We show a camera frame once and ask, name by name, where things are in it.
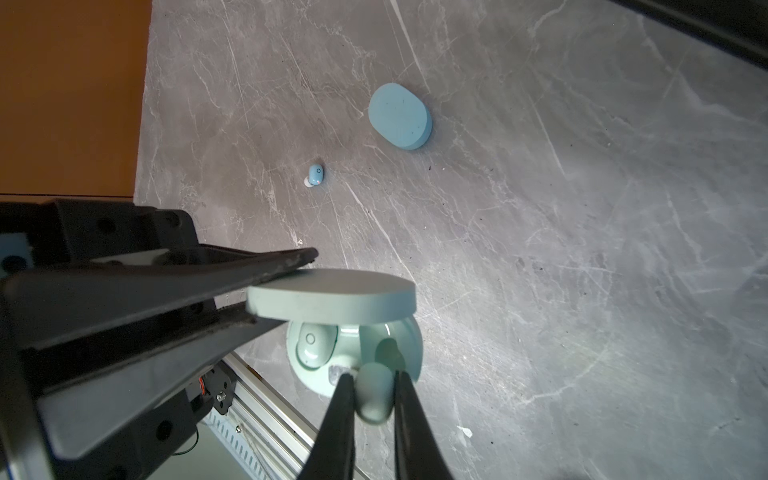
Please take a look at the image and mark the light blue earbud case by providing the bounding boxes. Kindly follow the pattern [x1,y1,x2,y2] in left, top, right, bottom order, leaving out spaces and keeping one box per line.
[368,83,433,151]

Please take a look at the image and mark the white earbud case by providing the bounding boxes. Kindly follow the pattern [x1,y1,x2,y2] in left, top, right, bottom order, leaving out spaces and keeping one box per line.
[246,268,424,397]

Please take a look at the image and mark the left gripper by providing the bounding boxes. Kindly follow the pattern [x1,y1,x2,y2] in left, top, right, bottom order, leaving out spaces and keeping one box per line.
[1,200,318,479]

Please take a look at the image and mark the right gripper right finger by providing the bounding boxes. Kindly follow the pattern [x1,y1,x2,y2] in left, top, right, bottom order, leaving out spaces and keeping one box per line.
[394,371,453,480]

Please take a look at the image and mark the blue earbud left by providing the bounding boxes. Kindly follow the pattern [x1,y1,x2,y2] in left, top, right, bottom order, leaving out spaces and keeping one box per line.
[304,164,325,188]

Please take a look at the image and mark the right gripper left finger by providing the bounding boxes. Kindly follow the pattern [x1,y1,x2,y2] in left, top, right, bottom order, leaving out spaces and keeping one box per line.
[297,373,355,480]

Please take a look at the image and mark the black white chessboard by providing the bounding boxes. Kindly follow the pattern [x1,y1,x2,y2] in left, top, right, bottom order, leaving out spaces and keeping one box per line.
[613,0,767,70]

